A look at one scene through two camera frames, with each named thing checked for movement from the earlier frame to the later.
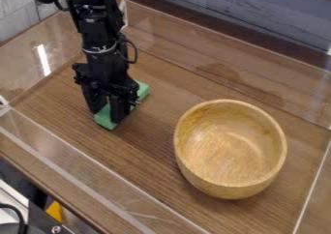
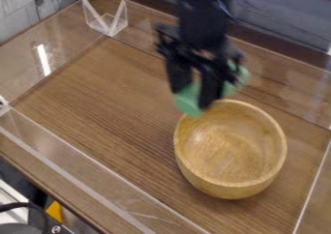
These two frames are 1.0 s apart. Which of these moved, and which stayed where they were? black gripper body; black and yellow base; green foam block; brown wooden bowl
Moved: green foam block; black gripper body
Stayed: brown wooden bowl; black and yellow base
